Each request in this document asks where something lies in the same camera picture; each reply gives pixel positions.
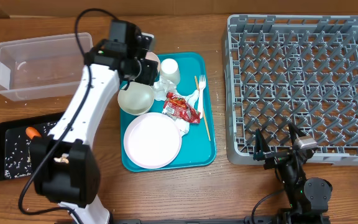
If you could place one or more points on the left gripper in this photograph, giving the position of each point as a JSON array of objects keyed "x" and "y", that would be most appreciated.
[{"x": 148, "y": 72}]

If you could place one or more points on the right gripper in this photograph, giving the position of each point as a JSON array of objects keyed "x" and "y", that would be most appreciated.
[{"x": 260, "y": 149}]

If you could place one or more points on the pink bowl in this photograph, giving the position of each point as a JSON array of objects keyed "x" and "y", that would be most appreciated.
[{"x": 154, "y": 57}]

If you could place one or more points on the white bowl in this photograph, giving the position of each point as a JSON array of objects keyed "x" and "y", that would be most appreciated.
[{"x": 135, "y": 98}]

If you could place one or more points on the red snack wrapper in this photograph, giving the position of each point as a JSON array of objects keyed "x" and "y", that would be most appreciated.
[{"x": 176, "y": 106}]

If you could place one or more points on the orange carrot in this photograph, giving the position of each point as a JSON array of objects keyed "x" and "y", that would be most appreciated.
[{"x": 32, "y": 133}]

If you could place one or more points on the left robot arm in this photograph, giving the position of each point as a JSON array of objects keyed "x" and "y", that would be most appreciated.
[{"x": 64, "y": 169}]

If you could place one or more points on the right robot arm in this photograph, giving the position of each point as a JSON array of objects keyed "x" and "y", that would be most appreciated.
[{"x": 308, "y": 198}]

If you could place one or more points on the grey dishwasher rack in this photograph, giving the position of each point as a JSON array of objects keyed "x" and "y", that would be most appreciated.
[{"x": 283, "y": 69}]

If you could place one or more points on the white plastic cup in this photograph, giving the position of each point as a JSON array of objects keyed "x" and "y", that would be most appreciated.
[{"x": 170, "y": 70}]

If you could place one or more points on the crumpled white napkin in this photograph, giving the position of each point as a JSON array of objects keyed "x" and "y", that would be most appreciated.
[{"x": 162, "y": 87}]

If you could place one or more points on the wooden chopstick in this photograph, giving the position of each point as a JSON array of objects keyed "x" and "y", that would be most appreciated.
[{"x": 203, "y": 109}]

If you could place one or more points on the white plastic fork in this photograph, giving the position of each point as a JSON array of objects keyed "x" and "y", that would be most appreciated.
[{"x": 201, "y": 87}]

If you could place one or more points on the teal serving tray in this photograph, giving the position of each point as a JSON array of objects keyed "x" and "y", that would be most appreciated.
[{"x": 199, "y": 145}]

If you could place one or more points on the clear plastic bin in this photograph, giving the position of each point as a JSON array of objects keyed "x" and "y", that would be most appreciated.
[{"x": 40, "y": 67}]

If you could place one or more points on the white round plate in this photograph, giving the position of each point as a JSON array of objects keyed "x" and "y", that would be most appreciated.
[{"x": 152, "y": 140}]

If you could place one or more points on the peanut shells pile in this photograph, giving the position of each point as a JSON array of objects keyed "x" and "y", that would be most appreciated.
[{"x": 62, "y": 160}]

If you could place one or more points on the black plastic tray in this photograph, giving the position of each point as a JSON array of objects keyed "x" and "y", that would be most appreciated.
[{"x": 14, "y": 144}]

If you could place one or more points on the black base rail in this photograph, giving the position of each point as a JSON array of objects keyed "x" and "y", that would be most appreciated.
[{"x": 246, "y": 220}]

